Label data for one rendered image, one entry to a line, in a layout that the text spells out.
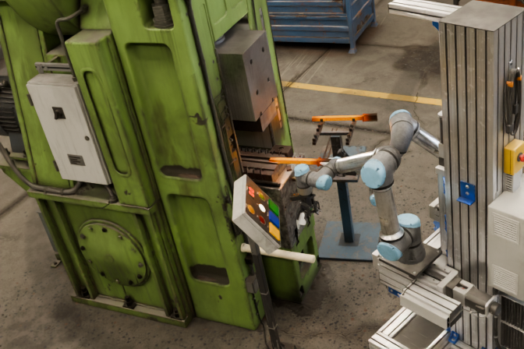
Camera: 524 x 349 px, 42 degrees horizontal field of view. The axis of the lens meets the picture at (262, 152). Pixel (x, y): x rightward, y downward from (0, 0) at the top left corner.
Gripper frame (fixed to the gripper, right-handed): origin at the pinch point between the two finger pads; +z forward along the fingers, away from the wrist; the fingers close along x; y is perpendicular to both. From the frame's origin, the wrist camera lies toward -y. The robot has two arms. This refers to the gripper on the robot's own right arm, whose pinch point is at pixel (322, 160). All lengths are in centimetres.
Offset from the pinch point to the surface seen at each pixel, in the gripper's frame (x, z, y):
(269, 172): -9.9, 29.8, 3.6
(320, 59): 333, 144, 102
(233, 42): -3, 36, -75
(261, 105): -7.5, 25.9, -39.6
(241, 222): -74, 12, -13
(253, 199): -56, 15, -13
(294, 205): -3.0, 22.5, 31.7
